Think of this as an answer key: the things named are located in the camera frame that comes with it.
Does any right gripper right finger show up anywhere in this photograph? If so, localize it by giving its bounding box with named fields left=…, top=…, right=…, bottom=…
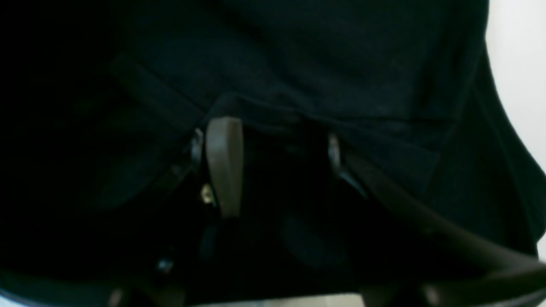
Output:
left=328, top=133, right=545, bottom=307

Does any black T-shirt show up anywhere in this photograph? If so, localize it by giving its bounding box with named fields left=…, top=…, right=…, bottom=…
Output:
left=1, top=0, right=545, bottom=307

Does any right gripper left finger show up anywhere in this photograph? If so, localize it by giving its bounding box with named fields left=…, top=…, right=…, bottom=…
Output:
left=107, top=116, right=244, bottom=307

